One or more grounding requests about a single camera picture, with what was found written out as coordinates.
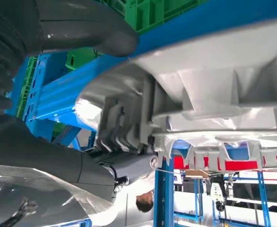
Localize person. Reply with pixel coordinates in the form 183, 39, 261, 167
126, 170, 156, 214

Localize green plastic crate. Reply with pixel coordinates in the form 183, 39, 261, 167
15, 47, 102, 120
100, 0, 209, 35

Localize blue metal shelf rack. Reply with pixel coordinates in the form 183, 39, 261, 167
5, 0, 277, 227

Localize blue metal frame stand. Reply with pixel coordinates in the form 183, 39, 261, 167
174, 170, 277, 227

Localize black frayed wrist cable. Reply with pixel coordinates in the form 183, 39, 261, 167
0, 197, 38, 227

